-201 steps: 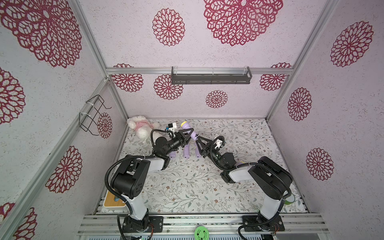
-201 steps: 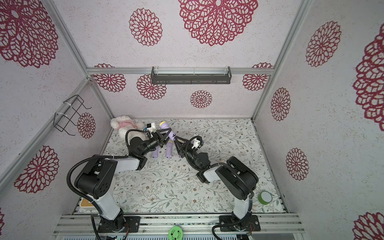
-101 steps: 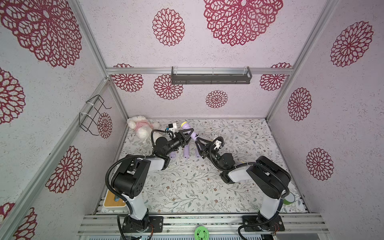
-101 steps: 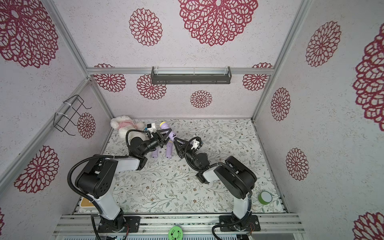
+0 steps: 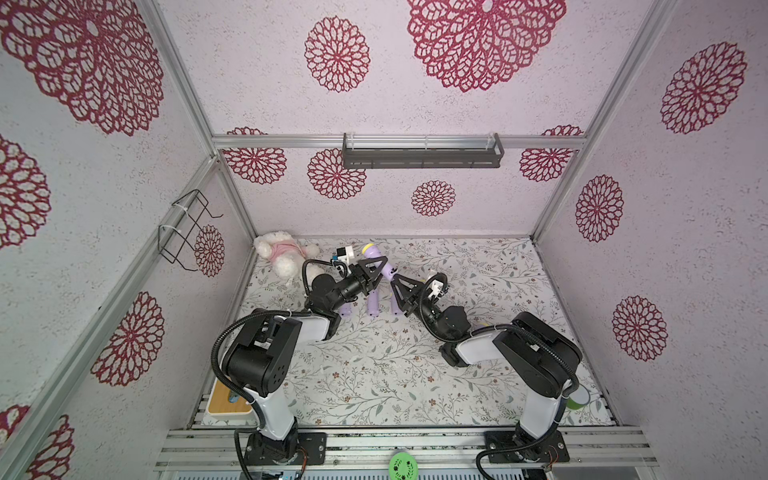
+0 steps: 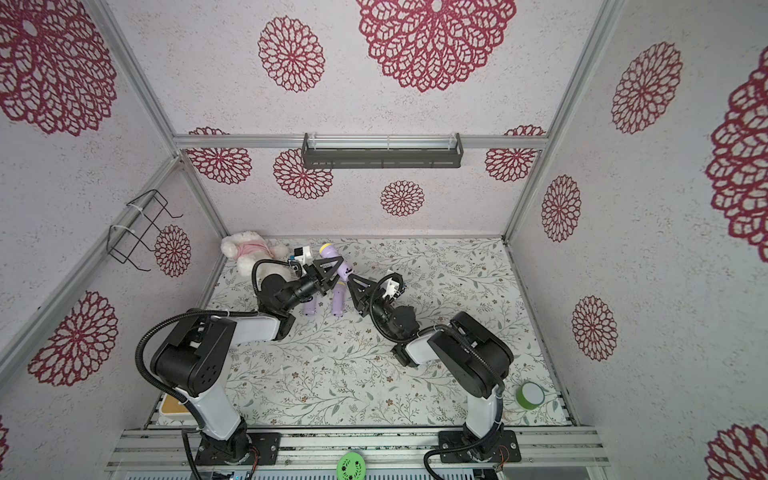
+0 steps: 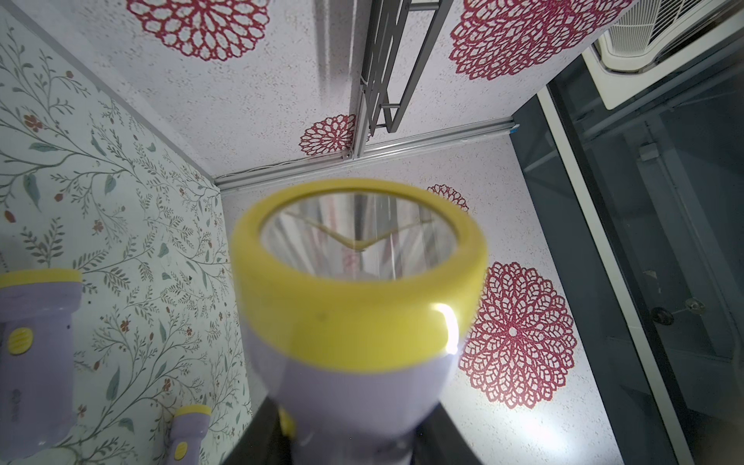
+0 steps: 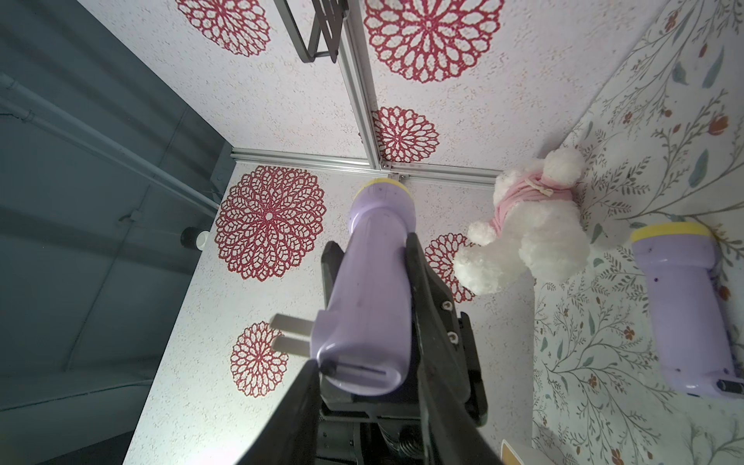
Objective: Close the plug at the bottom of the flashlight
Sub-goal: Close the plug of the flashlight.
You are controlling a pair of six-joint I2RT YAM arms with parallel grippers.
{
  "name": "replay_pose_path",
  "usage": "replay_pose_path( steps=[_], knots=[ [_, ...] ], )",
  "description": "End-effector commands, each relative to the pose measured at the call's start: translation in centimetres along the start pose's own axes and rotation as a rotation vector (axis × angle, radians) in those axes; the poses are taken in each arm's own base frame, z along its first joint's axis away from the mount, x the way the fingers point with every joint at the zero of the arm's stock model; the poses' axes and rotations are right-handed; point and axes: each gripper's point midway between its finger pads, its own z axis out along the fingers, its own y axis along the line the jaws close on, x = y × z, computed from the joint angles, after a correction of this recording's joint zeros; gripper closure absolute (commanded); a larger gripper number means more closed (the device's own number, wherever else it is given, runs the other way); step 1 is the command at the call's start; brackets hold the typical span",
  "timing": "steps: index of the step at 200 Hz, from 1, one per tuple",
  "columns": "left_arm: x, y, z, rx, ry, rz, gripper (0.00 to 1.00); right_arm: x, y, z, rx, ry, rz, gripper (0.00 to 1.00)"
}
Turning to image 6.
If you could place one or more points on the green tape roll front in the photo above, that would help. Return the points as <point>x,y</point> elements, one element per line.
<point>351,466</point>

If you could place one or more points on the white plush teddy bear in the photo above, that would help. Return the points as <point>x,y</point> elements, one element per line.
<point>246,248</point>

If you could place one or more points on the green tape roll right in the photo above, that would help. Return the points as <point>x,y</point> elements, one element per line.
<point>530,395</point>

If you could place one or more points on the green tape roll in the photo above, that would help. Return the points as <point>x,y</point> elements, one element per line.
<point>530,395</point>
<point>351,466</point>

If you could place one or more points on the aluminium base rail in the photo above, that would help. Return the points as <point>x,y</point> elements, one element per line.
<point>295,448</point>

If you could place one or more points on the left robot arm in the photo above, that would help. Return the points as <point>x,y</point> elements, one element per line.
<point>185,355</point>

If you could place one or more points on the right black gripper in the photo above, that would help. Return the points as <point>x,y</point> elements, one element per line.
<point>372,297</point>

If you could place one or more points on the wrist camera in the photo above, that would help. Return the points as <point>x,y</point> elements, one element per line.
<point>393,286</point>
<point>301,257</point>

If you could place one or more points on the black wire wall rack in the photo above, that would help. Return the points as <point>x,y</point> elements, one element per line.
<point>124,240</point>

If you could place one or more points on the purple flashlight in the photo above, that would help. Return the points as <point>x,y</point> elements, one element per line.
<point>310,307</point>
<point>338,300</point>
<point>335,261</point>

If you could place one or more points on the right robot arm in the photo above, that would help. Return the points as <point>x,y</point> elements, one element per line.
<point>476,358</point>

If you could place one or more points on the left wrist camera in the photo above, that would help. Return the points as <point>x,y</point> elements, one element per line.
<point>301,257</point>

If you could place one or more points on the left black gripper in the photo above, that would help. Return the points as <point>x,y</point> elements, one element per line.
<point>324,284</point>

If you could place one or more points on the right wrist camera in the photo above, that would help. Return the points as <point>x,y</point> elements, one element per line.
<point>393,286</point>

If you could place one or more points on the black wall shelf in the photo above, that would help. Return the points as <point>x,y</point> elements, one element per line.
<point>389,154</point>

